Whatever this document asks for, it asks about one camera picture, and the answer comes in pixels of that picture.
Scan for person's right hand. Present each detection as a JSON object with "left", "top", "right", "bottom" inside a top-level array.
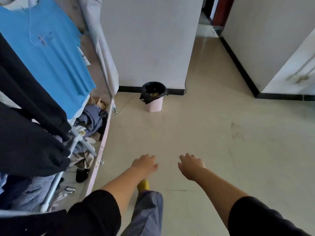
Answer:
[{"left": 178, "top": 153, "right": 206, "bottom": 181}]

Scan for person's left hand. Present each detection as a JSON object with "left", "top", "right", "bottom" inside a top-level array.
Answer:
[{"left": 131, "top": 154, "right": 158, "bottom": 179}]

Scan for person's left forearm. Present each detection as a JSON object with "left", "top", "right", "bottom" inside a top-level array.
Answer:
[{"left": 100, "top": 167, "right": 148, "bottom": 216}]

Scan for person's right forearm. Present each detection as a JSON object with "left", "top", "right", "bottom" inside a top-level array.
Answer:
[{"left": 191, "top": 167, "right": 249, "bottom": 229}]

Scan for yellow shoe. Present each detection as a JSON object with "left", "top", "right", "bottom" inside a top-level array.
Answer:
[{"left": 137, "top": 179, "right": 150, "bottom": 193}]

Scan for grey trousers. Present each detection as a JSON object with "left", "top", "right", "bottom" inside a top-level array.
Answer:
[{"left": 120, "top": 190, "right": 164, "bottom": 236}]

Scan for pink waste bin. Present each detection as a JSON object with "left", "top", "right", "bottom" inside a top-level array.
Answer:
[{"left": 147, "top": 95, "right": 164, "bottom": 113}]

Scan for beige crumpled garment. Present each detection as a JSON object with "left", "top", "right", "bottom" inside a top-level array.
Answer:
[{"left": 69, "top": 150, "right": 95, "bottom": 169}]

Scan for black long-sleeved top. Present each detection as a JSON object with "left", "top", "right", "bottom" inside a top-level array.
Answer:
[{"left": 0, "top": 190, "right": 312, "bottom": 236}]

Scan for black sock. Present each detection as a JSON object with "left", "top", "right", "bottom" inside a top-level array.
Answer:
[{"left": 75, "top": 168, "right": 90, "bottom": 184}]

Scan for black bin bag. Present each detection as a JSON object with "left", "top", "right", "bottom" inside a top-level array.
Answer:
[{"left": 139, "top": 81, "right": 169, "bottom": 104}]

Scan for grey-blue crumpled garment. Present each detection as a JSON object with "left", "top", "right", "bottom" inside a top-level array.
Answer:
[{"left": 73, "top": 104, "right": 109, "bottom": 138}]

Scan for metal wardrobe pole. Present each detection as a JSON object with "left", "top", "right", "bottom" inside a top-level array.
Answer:
[{"left": 83, "top": 11, "right": 118, "bottom": 114}]

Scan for black hanging sweatshirt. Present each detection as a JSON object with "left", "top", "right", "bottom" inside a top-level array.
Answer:
[{"left": 0, "top": 102, "right": 72, "bottom": 179}]

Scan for blue denim garment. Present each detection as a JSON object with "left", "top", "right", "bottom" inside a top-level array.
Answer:
[{"left": 0, "top": 173, "right": 56, "bottom": 212}]

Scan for white fabric wardrobe cover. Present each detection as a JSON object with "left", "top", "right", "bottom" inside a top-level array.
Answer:
[{"left": 78, "top": 0, "right": 120, "bottom": 99}]

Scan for black hanging garment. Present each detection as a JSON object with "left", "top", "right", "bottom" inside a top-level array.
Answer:
[{"left": 0, "top": 32, "right": 72, "bottom": 142}]

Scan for blue t-shirt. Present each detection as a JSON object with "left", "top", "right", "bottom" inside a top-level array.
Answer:
[{"left": 0, "top": 0, "right": 96, "bottom": 120}]

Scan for white floor cable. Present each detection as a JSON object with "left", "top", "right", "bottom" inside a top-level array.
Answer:
[{"left": 110, "top": 95, "right": 144, "bottom": 119}]

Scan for white garment with black strap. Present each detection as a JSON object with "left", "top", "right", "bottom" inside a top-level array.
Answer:
[{"left": 50, "top": 186, "right": 76, "bottom": 207}]

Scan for white wardrobe frame tube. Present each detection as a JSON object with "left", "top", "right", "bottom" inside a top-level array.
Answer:
[{"left": 40, "top": 130, "right": 82, "bottom": 213}]

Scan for red-brown door frame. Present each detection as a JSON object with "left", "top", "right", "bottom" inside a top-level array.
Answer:
[{"left": 212, "top": 0, "right": 236, "bottom": 28}]

